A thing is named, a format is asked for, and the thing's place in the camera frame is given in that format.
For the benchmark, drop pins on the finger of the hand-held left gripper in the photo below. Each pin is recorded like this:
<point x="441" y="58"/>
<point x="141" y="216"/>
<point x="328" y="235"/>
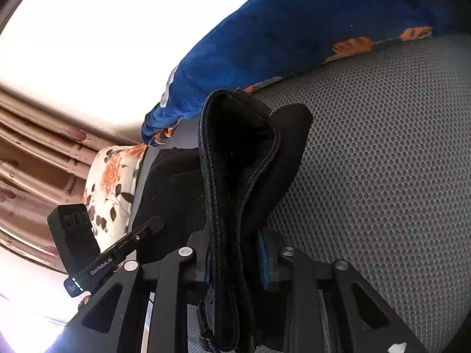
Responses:
<point x="149" y="228"/>

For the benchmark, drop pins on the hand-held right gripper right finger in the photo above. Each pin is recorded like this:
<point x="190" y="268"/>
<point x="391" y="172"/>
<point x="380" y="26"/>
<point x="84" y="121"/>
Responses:
<point x="263" y="261"/>

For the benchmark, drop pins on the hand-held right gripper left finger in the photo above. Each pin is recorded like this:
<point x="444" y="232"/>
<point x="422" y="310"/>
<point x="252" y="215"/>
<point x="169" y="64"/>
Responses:
<point x="198" y="253"/>

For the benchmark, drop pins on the black pants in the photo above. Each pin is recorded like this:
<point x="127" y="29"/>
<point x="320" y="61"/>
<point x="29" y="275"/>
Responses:
<point x="235" y="176"/>

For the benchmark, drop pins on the floral pillow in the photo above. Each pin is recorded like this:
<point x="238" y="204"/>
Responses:
<point x="110" y="176"/>

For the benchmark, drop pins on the beige patterned curtain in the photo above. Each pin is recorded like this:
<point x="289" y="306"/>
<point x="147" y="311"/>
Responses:
<point x="36" y="176"/>

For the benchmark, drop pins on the grey mesh mattress pad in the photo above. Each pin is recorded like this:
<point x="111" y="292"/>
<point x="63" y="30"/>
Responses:
<point x="368" y="154"/>

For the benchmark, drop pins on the blue printed blanket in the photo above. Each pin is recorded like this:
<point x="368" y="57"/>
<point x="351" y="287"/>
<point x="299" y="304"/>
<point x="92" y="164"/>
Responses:
<point x="276" y="36"/>

